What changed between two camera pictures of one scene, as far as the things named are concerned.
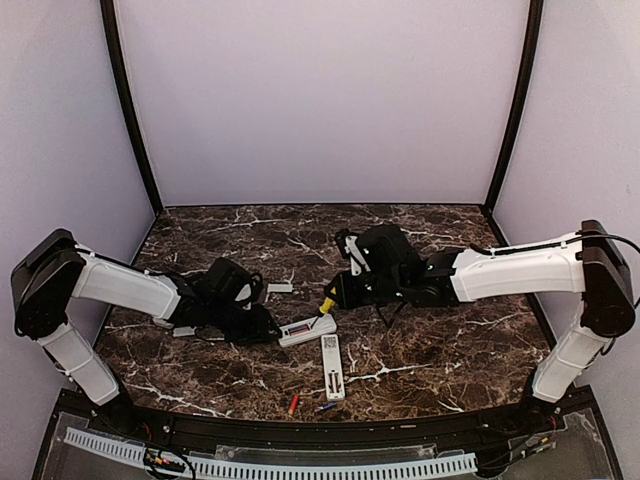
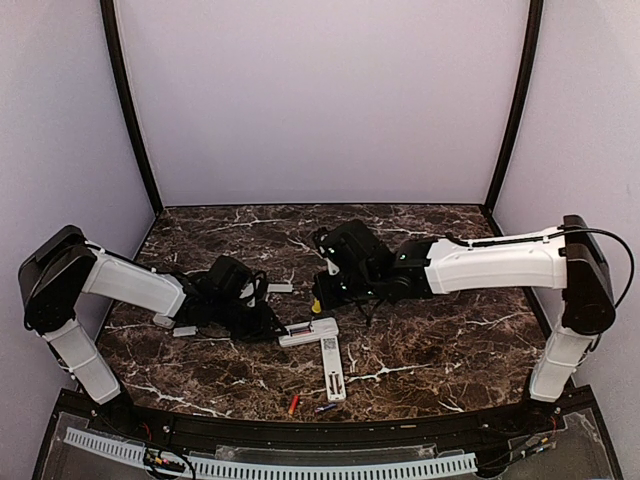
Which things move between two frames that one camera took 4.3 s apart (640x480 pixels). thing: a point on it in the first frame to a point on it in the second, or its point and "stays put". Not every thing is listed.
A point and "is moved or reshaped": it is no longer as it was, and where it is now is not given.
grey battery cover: (280, 288) stays put
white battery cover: (182, 331) stays put
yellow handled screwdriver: (327, 305) is moved or reshaped
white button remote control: (333, 374) stays put
